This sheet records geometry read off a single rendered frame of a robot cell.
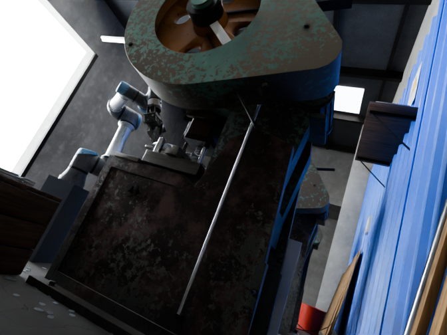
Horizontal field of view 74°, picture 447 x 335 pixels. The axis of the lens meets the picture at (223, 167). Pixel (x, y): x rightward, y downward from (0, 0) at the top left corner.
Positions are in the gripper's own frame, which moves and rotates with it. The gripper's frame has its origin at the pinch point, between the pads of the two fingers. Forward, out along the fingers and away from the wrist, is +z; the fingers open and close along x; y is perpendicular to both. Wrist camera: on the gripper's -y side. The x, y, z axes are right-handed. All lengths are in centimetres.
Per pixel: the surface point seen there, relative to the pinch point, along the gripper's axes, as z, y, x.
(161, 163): 20.0, 12.9, 10.5
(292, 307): 87, -157, 53
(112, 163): 17.6, 16.1, -12.9
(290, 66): 4, 39, 72
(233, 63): -4, 38, 51
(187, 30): -39, 30, 30
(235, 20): -36, 31, 53
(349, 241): -12, -500, 164
